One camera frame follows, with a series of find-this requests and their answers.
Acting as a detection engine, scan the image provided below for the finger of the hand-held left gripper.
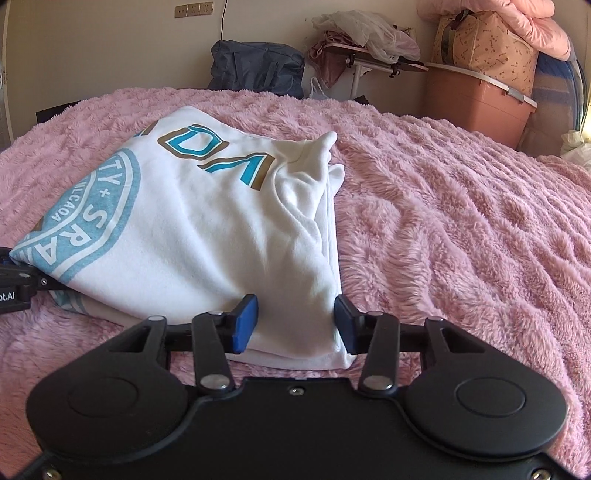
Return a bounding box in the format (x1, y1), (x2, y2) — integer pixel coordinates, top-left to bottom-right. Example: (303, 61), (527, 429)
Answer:
(25, 267), (70, 292)

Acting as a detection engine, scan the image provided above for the pink quilt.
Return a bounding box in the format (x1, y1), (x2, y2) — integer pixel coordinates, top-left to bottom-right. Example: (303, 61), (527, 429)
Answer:
(418, 0), (573, 61)

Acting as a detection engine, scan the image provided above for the pink plastic storage box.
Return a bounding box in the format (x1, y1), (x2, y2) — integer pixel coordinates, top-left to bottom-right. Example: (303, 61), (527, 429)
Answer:
(424, 62), (539, 148)

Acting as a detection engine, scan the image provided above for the pink fluffy blanket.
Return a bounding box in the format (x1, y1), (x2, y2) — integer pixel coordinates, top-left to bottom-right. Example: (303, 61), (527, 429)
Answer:
(0, 88), (591, 462)

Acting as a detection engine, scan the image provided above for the small folding table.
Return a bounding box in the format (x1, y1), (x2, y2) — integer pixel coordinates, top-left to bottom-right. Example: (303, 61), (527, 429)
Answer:
(323, 44), (429, 100)

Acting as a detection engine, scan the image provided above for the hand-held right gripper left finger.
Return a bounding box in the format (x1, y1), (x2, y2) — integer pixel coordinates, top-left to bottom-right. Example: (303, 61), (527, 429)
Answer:
(108, 294), (259, 398)

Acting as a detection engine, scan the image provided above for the white printed t-shirt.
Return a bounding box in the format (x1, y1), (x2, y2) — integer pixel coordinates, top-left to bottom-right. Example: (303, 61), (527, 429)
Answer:
(9, 105), (356, 370)

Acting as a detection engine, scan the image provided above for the white crumpled cloth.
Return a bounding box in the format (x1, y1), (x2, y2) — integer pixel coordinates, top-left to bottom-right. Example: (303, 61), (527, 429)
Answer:
(558, 130), (591, 163)

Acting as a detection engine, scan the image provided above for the beige wall socket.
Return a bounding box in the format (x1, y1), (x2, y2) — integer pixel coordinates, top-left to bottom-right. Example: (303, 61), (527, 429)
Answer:
(174, 2), (214, 18)

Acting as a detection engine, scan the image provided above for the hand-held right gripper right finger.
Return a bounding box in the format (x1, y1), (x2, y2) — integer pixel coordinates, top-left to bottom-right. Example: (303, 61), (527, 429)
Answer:
(333, 295), (485, 398)

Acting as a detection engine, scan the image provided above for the dark wooden bed frame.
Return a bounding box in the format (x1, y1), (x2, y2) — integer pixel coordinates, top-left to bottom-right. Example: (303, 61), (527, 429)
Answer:
(37, 99), (80, 124)

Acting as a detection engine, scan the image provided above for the blue-grey fabric bag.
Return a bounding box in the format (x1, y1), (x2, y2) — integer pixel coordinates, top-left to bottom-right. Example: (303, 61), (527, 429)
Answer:
(208, 40), (306, 97)

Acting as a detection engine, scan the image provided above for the pink cloth pile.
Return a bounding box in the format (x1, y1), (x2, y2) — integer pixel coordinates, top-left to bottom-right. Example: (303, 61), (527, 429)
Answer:
(308, 30), (356, 86)

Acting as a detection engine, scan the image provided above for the beige patterned storage bag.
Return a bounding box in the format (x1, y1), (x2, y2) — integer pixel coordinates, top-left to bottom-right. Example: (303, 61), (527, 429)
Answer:
(431, 10), (541, 95)

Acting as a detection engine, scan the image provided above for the pile of clothes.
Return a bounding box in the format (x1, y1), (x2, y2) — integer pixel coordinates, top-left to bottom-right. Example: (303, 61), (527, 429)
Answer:
(311, 10), (421, 63)

